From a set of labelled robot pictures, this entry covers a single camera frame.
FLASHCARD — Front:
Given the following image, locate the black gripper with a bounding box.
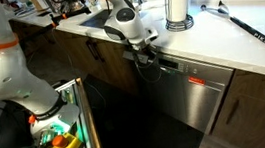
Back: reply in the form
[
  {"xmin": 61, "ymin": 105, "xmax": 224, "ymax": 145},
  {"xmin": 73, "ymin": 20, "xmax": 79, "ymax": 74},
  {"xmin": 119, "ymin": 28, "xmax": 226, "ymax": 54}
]
[{"xmin": 130, "ymin": 41, "xmax": 159, "ymax": 66}]

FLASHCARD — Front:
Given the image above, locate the stainless steel dishwasher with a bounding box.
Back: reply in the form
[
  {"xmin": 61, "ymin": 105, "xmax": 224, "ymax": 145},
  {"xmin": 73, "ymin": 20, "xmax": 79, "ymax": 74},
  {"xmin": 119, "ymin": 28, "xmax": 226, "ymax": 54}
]
[{"xmin": 135, "ymin": 43, "xmax": 243, "ymax": 143}]

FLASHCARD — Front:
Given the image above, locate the red dishwasher sticker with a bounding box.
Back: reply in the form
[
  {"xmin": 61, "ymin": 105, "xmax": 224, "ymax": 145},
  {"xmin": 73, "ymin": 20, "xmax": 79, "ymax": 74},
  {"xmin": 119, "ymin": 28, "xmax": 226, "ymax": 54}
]
[{"xmin": 187, "ymin": 74, "xmax": 206, "ymax": 88}]

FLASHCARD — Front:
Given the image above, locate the dark kitchen sink basin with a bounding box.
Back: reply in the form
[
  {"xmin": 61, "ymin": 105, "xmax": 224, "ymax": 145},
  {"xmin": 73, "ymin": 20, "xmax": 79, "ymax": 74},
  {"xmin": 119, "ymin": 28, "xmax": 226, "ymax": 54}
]
[{"xmin": 78, "ymin": 8, "xmax": 115, "ymax": 32}]

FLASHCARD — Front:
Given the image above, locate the dark wooden drawer unit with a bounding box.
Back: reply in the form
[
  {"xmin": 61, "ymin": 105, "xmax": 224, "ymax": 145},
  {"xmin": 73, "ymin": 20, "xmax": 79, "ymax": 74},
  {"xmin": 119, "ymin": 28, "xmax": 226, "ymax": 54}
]
[{"xmin": 9, "ymin": 14, "xmax": 58, "ymax": 60}]

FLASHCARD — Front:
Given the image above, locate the wooden cabinet beside dishwasher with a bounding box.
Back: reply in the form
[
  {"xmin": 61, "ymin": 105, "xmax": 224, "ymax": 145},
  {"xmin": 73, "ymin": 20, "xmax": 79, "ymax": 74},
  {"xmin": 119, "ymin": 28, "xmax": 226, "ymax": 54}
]
[{"xmin": 186, "ymin": 65, "xmax": 265, "ymax": 148}]

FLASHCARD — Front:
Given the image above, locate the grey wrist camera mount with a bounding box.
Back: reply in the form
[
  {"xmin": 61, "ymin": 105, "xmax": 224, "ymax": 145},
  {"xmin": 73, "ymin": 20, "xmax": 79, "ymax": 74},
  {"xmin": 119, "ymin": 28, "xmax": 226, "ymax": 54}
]
[{"xmin": 122, "ymin": 47, "xmax": 149, "ymax": 67}]

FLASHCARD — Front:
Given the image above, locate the black wire towel holder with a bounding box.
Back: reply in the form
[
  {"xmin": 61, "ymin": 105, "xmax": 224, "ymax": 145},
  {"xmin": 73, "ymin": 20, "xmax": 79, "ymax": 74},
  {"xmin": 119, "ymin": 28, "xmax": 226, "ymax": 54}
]
[{"xmin": 162, "ymin": 0, "xmax": 196, "ymax": 34}]

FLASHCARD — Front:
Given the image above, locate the black cabinet door handle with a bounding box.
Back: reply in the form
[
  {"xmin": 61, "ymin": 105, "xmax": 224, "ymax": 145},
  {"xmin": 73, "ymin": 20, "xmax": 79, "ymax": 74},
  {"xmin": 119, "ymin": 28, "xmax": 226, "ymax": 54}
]
[
  {"xmin": 93, "ymin": 39, "xmax": 106, "ymax": 64},
  {"xmin": 85, "ymin": 37, "xmax": 100, "ymax": 62}
]

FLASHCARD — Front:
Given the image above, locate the brown cabinet door handle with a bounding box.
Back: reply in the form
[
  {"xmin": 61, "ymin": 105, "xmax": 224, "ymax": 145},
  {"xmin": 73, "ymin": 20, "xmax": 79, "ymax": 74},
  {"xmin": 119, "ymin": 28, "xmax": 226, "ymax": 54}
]
[{"xmin": 222, "ymin": 98, "xmax": 243, "ymax": 126}]

